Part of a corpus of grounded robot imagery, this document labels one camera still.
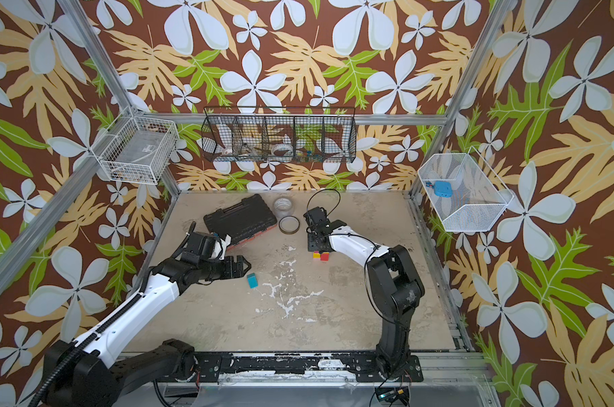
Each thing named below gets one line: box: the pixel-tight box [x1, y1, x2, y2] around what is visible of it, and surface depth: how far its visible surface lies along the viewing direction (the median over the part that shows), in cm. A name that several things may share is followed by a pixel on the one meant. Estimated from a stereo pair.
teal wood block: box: [246, 272, 259, 290], surface depth 93 cm
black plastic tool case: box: [203, 193, 279, 251], surface depth 107 cm
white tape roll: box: [271, 143, 294, 157], surface depth 100 cm
